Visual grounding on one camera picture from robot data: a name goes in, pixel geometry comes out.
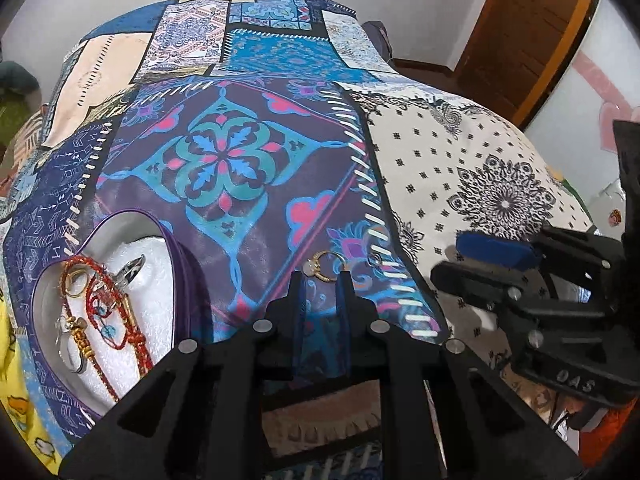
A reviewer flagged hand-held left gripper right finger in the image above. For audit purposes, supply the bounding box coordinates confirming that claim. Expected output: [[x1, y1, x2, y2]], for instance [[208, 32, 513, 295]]
[[335, 270, 586, 480]]

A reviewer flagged blue patchwork blanket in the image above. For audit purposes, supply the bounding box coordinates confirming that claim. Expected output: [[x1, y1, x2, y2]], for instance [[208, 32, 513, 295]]
[[0, 0, 596, 480]]

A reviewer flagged gold chain pendant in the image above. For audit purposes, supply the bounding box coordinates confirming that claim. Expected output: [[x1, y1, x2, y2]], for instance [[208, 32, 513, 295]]
[[67, 305, 103, 361]]

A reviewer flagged striped bedding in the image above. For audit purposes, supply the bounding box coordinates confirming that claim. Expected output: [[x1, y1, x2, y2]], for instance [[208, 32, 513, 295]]
[[11, 110, 47, 161]]

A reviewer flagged grey-green cushion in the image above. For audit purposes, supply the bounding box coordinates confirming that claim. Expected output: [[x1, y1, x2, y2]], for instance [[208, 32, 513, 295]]
[[0, 60, 39, 94]]

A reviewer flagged purple heart-shaped jewelry box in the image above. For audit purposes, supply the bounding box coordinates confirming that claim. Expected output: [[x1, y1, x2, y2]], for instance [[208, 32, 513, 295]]
[[34, 208, 203, 418]]

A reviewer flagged green patterned cloth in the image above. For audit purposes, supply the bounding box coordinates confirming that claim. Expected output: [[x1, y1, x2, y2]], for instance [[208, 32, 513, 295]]
[[0, 94, 31, 147]]

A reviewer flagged silver hair clip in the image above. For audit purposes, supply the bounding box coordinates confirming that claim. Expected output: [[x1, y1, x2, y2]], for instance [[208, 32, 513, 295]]
[[112, 255, 147, 286]]

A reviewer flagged wide silver ring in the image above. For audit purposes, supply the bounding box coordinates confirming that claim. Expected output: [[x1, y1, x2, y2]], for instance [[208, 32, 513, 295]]
[[59, 345, 87, 375]]

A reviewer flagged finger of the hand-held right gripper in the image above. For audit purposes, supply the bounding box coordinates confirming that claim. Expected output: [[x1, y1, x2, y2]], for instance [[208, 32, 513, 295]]
[[431, 259, 607, 334], [455, 230, 627, 282]]

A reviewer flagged gold ring with white stone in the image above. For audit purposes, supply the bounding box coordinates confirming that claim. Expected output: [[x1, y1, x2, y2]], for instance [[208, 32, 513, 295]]
[[306, 251, 347, 283]]

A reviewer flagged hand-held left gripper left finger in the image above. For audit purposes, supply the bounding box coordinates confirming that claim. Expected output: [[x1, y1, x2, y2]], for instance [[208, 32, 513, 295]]
[[57, 270, 306, 480]]

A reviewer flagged wooden door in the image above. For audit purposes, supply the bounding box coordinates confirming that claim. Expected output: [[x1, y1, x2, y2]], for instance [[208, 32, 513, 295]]
[[452, 0, 601, 128]]

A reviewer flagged red string bracelet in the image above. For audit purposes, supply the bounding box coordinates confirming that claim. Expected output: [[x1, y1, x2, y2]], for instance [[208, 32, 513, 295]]
[[62, 255, 153, 401]]

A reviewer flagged yellow cartoon blanket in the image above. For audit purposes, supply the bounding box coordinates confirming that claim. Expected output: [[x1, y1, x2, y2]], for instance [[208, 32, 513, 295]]
[[0, 305, 71, 476]]

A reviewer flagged plain gold ring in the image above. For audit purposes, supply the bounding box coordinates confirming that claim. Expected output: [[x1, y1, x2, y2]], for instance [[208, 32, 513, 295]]
[[64, 270, 92, 297]]

